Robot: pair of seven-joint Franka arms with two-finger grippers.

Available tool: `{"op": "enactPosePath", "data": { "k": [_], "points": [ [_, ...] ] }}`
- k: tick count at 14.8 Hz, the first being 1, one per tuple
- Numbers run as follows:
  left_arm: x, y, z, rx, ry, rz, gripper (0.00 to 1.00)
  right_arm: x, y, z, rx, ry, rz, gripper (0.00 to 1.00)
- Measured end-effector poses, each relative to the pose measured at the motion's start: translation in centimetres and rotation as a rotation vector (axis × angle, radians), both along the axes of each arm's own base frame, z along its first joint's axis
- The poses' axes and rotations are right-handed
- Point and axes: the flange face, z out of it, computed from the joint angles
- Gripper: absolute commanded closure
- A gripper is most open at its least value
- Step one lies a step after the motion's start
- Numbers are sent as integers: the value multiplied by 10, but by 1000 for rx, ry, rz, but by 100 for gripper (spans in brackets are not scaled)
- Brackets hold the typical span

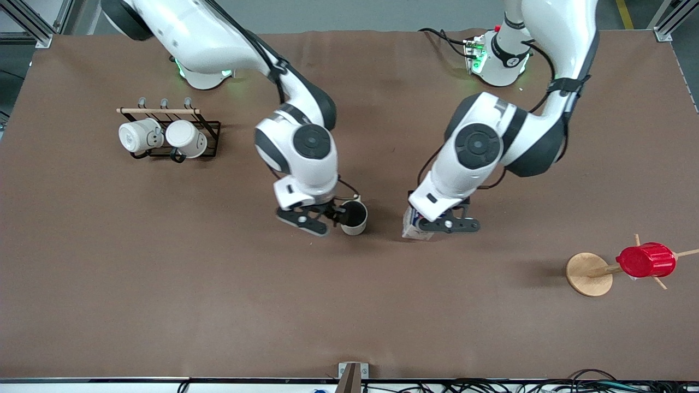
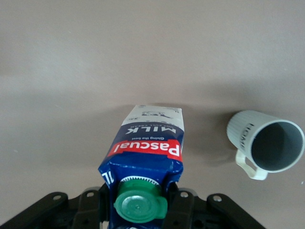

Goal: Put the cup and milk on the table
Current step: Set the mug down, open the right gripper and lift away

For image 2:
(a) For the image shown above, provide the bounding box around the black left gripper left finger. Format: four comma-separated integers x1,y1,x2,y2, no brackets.
0,184,112,229

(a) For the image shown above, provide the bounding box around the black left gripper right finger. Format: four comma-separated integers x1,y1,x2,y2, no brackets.
162,181,264,229

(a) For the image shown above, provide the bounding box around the blue Pascal milk carton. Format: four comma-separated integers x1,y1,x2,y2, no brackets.
98,104,186,229

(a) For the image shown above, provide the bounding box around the white ribbed mug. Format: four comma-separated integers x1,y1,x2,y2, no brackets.
226,109,305,181

